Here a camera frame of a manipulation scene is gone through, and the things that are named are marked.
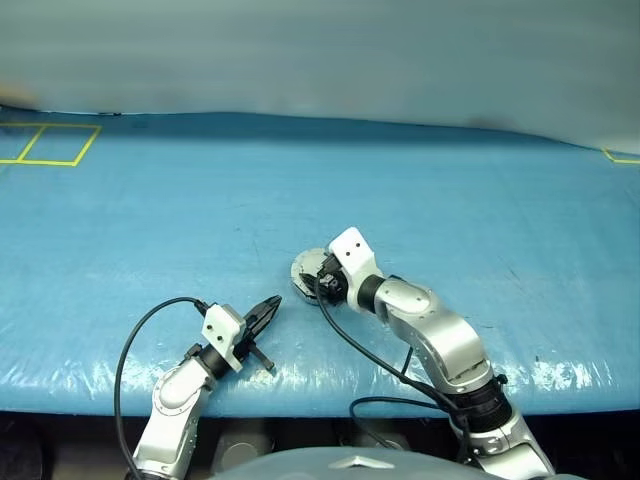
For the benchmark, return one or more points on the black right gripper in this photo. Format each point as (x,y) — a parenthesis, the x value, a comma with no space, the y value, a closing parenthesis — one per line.
(334,280)

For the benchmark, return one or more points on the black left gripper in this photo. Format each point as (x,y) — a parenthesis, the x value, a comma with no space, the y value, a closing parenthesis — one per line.
(247,345)

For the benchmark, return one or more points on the silver finned motor cover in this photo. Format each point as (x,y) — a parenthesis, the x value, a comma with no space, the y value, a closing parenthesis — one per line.
(306,261)

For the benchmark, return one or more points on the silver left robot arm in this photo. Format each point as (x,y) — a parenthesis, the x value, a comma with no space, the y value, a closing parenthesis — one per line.
(172,400)

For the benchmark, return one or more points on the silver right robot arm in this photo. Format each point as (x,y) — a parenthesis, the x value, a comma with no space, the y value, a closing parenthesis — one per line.
(450,350)

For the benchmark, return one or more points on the blue plastic table cover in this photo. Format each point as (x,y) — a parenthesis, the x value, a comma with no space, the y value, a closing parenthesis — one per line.
(320,200)

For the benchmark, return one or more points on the grey cylinder under table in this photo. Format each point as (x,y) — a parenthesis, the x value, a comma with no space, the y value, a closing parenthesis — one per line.
(242,447)

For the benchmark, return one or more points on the grey robot torso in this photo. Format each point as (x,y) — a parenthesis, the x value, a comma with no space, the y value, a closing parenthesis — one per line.
(350,465)

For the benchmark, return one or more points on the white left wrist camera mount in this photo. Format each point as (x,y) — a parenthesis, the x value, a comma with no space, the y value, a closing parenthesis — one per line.
(222,327)

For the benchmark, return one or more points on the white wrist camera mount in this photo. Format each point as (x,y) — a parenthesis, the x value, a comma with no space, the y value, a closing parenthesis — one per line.
(357,260)
(222,327)

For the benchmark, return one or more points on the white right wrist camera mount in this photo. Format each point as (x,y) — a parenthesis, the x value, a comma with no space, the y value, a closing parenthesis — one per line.
(357,260)

